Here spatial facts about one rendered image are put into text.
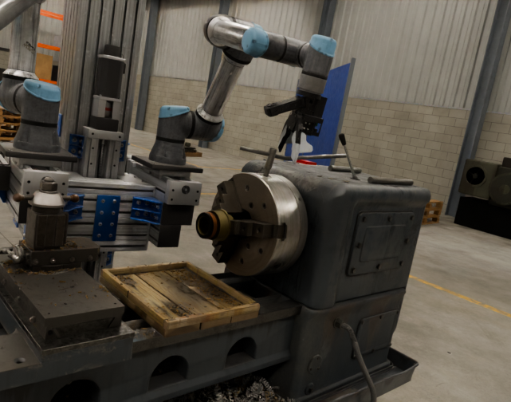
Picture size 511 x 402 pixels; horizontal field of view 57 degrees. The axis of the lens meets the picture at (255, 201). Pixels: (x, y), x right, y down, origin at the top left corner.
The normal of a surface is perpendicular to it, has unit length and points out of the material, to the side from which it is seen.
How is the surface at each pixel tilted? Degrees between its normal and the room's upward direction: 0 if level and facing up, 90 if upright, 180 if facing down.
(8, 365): 0
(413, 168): 90
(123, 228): 90
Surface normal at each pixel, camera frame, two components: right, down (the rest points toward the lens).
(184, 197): 0.56, 0.24
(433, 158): -0.72, 0.00
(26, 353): 0.17, -0.97
